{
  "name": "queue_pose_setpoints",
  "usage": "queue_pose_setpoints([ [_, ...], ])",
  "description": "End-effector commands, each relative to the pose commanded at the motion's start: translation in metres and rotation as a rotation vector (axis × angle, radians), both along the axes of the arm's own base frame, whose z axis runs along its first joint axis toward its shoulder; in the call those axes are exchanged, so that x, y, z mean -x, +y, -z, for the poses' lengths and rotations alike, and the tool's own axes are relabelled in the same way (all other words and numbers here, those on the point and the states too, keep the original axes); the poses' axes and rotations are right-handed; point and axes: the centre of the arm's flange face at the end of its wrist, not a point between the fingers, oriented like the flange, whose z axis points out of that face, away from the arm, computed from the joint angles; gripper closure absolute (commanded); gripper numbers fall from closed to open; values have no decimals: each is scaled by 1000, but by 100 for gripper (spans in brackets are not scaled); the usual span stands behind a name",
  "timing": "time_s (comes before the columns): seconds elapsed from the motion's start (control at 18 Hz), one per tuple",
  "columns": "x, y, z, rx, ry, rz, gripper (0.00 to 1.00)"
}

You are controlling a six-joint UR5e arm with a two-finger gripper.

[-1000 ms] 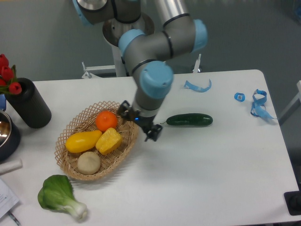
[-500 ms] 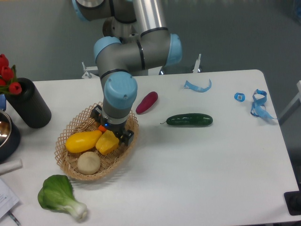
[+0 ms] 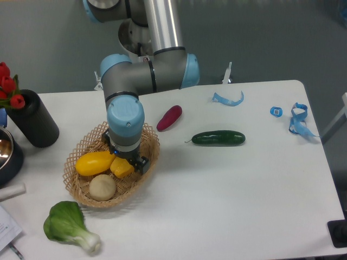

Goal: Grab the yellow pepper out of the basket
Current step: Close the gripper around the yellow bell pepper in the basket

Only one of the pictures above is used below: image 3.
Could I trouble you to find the pen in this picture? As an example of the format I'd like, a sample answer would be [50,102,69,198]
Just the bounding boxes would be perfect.
[8,243,24,260]

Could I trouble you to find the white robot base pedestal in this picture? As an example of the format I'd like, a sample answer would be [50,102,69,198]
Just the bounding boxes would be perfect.
[118,18,153,62]

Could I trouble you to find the yellow mango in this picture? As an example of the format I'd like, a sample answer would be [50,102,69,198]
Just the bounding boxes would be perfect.
[75,151,116,176]

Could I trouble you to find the yellow bell pepper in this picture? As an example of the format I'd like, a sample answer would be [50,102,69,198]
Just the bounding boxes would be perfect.
[110,157,134,179]

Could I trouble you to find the red tulip flowers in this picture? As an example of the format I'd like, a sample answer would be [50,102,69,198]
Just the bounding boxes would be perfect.
[1,62,25,109]

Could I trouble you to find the woven wicker basket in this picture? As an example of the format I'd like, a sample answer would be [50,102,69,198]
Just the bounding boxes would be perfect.
[63,122,160,208]

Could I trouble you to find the beige round bun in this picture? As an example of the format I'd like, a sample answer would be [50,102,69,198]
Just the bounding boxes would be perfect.
[89,174,116,201]

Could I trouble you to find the blue strap piece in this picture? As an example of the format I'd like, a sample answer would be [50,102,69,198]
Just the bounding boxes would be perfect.
[209,90,245,107]

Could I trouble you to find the white paper sheet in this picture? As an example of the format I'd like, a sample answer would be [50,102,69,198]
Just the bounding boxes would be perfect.
[0,206,22,250]

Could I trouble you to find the purple sweet potato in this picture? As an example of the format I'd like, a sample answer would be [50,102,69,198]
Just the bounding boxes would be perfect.
[157,105,183,132]

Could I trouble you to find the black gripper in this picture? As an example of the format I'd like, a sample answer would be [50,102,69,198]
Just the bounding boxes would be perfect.
[101,128,150,173]

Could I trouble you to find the blue ribbon strap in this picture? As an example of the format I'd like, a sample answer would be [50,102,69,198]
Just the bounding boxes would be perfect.
[288,102,321,138]

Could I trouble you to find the green bok choy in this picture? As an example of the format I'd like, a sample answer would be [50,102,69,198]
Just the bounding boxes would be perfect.
[43,201,101,254]

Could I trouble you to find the black cylindrical vase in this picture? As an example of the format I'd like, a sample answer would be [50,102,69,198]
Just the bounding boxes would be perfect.
[6,89,60,148]

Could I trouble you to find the black device at table edge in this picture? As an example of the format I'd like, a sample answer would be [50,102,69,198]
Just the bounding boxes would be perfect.
[327,219,346,248]

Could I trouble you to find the green cucumber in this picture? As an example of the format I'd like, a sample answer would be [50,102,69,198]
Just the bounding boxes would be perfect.
[190,130,246,147]

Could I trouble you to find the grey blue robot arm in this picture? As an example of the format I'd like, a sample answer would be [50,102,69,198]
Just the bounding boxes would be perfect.
[83,1,200,173]

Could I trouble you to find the white paper roll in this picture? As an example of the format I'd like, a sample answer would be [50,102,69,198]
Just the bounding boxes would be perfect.
[0,183,26,201]

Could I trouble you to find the dark pot with steel interior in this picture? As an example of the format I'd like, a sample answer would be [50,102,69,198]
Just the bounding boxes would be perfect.
[1,127,24,186]

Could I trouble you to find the small blue tag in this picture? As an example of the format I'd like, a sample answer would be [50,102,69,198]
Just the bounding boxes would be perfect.
[270,106,283,118]

